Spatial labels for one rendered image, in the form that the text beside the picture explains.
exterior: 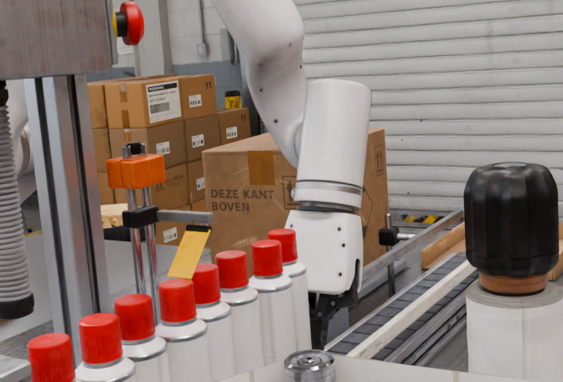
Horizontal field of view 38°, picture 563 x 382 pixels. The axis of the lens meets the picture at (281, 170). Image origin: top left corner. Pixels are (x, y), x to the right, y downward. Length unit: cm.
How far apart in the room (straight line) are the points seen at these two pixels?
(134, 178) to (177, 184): 393
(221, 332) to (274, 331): 10
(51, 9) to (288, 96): 48
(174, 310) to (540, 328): 32
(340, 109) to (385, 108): 438
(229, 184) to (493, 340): 78
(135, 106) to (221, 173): 311
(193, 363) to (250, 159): 68
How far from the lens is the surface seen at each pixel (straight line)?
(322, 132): 99
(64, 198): 84
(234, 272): 84
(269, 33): 99
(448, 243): 179
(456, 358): 123
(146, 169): 82
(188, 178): 485
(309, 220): 99
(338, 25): 548
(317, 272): 98
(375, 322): 123
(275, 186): 139
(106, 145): 470
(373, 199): 155
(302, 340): 95
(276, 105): 108
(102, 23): 69
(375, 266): 123
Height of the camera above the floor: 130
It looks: 9 degrees down
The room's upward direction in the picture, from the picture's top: 4 degrees counter-clockwise
